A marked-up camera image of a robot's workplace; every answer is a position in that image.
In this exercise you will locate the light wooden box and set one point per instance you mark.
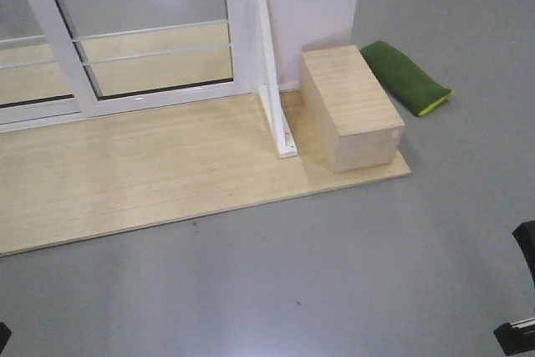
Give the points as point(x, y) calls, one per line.
point(357, 123)

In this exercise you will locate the white wall panel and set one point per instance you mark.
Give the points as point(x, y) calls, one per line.
point(302, 25)

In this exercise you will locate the light wooden platform board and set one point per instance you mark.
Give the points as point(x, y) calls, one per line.
point(86, 179)

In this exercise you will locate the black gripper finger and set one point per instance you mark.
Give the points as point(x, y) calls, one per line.
point(524, 235)
point(517, 337)

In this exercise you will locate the black robot part left corner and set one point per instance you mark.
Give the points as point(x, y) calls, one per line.
point(5, 334)

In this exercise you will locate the fixed white framed glass panel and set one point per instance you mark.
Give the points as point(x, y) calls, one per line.
point(29, 72)

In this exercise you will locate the white framed sliding glass door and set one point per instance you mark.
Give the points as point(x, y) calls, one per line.
point(84, 103)

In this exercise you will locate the green cushion bag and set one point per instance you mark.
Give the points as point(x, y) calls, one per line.
point(406, 80)

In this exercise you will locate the white door frame post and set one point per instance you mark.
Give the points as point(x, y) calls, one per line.
point(268, 89)

